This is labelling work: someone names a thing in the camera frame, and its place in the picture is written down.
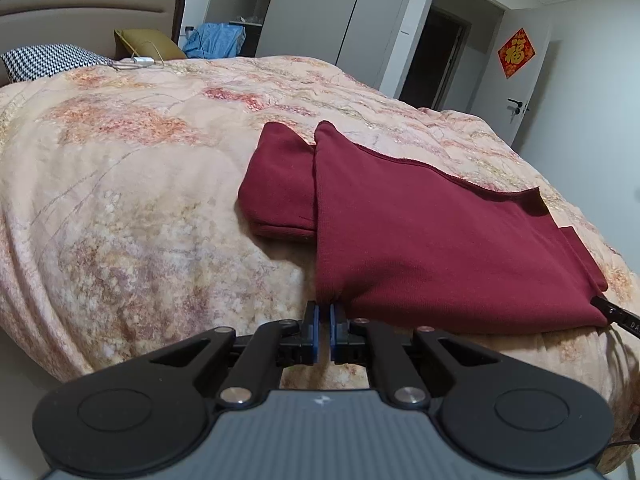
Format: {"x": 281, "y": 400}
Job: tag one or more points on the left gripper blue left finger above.
{"x": 310, "y": 333}

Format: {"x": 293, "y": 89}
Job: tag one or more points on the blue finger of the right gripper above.
{"x": 614, "y": 314}

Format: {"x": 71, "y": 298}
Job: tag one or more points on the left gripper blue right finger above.
{"x": 339, "y": 335}

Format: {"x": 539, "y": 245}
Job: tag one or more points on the dark red garment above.
{"x": 402, "y": 242}

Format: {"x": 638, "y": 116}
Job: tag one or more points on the white bedroom door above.
{"x": 489, "y": 97}

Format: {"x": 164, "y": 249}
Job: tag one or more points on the blue clothing on chair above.
{"x": 215, "y": 40}

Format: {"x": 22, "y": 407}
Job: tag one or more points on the floral peach bed quilt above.
{"x": 129, "y": 272}

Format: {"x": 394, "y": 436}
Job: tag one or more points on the red fu door decoration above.
{"x": 515, "y": 53}

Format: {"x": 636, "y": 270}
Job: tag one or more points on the grey built-in wardrobe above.
{"x": 355, "y": 35}

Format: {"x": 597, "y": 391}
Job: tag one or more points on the mustard yellow pillow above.
{"x": 132, "y": 41}

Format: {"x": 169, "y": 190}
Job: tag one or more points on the black white checkered pillow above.
{"x": 46, "y": 60}

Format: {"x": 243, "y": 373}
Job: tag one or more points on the brown padded bed headboard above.
{"x": 93, "y": 25}

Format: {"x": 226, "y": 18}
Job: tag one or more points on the black door handle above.
{"x": 518, "y": 109}

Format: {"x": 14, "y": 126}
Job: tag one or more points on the white charger with cable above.
{"x": 137, "y": 62}

